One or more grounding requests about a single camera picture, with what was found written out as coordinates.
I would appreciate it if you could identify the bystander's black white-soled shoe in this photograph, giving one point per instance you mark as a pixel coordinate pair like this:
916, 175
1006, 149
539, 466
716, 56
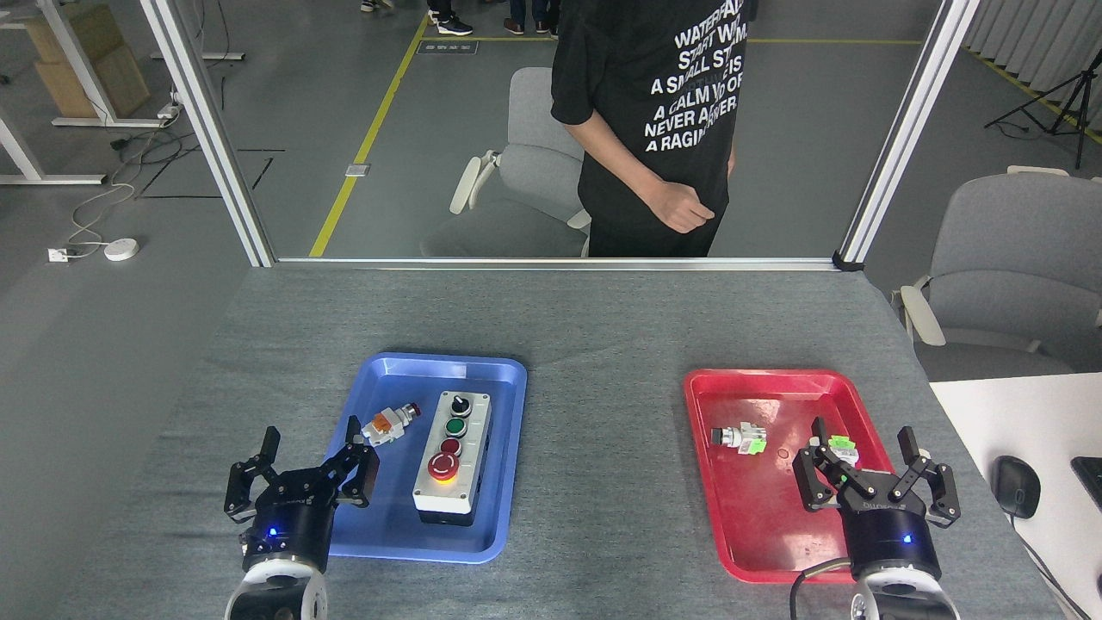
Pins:
452, 26

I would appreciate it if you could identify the green push button switch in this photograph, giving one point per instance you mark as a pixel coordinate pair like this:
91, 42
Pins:
844, 448

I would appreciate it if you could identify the person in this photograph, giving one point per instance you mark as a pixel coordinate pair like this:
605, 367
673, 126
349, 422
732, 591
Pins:
654, 103

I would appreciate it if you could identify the grey control box with buttons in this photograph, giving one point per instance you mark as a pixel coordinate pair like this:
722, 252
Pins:
452, 469

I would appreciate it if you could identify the black computer mouse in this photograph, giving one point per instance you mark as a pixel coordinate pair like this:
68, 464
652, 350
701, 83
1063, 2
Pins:
1016, 486

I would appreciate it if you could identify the silver aluminium crossbar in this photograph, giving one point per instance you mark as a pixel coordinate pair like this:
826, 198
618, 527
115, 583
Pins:
560, 263

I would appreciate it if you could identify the white wall socket block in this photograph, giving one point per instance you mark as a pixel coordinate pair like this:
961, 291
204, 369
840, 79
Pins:
58, 255

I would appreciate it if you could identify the bystander's dark shoe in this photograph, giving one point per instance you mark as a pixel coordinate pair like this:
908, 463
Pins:
513, 26

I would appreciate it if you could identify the white table frame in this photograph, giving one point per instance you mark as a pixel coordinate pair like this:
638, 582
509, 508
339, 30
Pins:
82, 69

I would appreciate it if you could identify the black keyboard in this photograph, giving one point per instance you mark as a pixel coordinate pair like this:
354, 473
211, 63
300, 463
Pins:
1092, 478

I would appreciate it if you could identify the small cardboard box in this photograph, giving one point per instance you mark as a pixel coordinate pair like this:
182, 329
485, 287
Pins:
82, 30

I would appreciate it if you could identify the white desk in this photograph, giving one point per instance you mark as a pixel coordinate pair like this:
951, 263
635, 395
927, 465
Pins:
1024, 422

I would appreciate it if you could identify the person's right forearm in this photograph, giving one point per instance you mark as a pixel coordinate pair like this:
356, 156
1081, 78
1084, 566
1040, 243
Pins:
611, 155

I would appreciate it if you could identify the white round device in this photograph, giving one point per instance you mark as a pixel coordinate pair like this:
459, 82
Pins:
121, 250

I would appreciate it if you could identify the person's right hand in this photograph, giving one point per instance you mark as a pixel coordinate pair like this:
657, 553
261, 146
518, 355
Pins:
680, 207

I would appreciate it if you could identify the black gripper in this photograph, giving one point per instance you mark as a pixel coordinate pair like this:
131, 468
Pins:
288, 517
887, 525

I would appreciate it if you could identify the red push button orange block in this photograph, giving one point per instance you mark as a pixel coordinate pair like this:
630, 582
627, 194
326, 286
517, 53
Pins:
389, 424

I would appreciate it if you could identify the grey office chair white armrests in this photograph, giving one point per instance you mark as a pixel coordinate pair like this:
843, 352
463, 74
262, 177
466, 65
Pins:
542, 155
1016, 258

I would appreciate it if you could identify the blue plastic tray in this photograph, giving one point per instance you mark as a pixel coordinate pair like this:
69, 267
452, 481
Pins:
413, 379

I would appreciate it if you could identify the red plastic tray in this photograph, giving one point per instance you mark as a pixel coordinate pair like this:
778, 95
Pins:
758, 508

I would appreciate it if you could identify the white power strip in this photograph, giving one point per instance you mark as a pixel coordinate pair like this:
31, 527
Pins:
169, 110

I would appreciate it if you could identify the large cardboard box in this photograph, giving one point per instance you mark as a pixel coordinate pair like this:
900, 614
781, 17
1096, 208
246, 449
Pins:
112, 86

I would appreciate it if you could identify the silver aluminium post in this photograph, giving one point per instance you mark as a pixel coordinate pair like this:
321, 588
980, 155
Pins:
207, 129
908, 129

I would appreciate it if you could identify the black selector switch green block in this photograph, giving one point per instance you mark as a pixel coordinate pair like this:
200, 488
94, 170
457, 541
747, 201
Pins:
740, 437

